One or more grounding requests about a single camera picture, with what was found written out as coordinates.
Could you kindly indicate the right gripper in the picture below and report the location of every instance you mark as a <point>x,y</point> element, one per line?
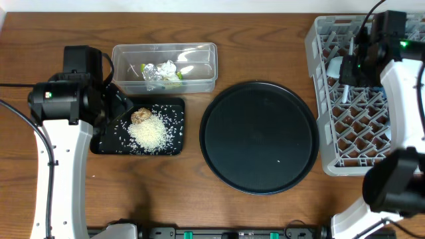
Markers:
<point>347,71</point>

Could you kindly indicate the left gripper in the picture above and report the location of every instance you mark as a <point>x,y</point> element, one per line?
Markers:
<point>111,108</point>

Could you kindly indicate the light blue plastic knife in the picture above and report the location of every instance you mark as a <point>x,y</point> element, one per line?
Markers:
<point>346,87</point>

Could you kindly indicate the light blue bowl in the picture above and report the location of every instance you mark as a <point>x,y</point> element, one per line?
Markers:
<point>333,69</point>

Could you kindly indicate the brown mushroom food scrap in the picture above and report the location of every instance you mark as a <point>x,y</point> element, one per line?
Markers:
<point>140,116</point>

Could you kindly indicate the yellow snack wrapper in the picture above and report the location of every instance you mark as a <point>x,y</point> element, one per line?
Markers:
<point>155,82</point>

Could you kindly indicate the white rice pile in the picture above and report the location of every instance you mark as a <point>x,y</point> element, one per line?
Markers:
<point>149,132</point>

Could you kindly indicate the white tissue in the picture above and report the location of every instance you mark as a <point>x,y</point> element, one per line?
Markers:
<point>168,71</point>

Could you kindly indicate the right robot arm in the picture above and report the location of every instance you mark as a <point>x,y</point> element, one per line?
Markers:
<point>391,189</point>

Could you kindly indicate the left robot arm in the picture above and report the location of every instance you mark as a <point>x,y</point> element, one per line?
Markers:
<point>66,114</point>

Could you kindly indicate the grey dishwasher rack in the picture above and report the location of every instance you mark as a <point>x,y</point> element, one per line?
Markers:
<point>356,135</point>

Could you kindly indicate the black rectangular tray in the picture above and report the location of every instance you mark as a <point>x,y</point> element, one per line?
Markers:
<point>176,113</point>

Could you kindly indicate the clear plastic bin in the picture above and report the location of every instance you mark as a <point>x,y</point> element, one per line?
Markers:
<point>197,62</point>

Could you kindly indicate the black round tray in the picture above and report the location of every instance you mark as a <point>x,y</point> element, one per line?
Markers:
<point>259,138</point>

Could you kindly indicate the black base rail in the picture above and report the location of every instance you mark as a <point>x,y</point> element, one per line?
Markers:
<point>293,232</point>

